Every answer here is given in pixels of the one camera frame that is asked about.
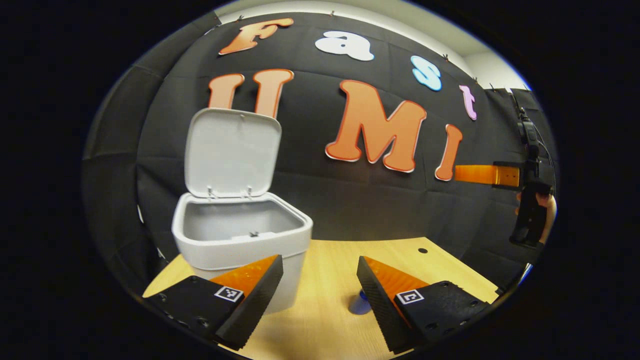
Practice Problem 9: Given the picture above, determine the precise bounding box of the black backdrop cloth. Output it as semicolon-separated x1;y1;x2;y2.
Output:
82;12;558;301

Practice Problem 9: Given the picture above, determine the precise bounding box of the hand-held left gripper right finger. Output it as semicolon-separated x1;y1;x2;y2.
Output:
356;255;493;355

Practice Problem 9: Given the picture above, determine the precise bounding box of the thin gripper cable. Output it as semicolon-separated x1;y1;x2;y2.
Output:
510;90;555;168

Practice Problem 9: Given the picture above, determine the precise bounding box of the wooden desktop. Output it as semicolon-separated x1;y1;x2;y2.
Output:
142;236;501;360

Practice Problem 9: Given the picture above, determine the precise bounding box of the blue pop can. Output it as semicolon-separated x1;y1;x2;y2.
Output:
348;289;373;316

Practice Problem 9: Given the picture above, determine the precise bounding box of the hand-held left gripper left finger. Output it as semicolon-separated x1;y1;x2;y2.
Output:
143;254;284;351

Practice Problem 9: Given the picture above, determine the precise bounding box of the white desktop garbage bin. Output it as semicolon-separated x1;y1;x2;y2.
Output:
171;107;314;315

